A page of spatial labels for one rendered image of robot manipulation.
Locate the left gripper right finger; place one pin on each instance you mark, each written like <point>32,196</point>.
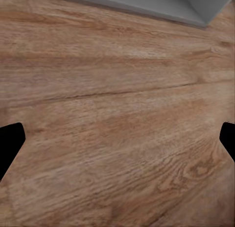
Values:
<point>227,138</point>

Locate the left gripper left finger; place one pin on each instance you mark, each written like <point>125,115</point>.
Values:
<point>12,137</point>

